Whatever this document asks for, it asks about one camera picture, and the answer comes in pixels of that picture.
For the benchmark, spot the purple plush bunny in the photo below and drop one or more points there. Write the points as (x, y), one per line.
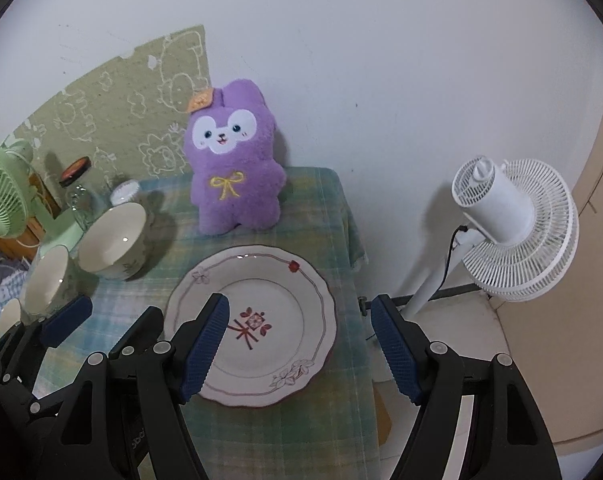
(236, 200)

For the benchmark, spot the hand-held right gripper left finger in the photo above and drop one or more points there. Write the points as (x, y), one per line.
(204, 350)

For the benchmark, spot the white red floral plate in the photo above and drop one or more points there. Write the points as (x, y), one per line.
(281, 310)

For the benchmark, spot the glass jar with red lid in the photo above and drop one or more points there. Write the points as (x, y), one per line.
(81, 205)

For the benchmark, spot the blue checked blanket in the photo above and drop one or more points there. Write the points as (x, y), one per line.
(1, 285)

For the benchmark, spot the white standing fan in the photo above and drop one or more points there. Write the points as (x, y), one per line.
(501, 210)

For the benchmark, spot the green desk fan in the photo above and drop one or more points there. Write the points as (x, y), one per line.
(1, 190)

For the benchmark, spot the green animal print mat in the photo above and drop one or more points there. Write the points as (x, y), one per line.
(121, 90)

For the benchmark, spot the small white lidded container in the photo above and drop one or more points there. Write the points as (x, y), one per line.
(125, 192)

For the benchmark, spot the grey floral ceramic bowl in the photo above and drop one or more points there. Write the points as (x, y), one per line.
(113, 235)
(46, 275)
(8, 317)

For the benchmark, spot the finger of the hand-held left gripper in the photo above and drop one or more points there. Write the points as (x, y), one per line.
(144, 327)
(68, 317)

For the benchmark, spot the green plaid tablecloth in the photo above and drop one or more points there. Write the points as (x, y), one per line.
(311, 220)

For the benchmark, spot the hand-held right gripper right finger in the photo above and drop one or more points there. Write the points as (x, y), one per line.
(396, 355)

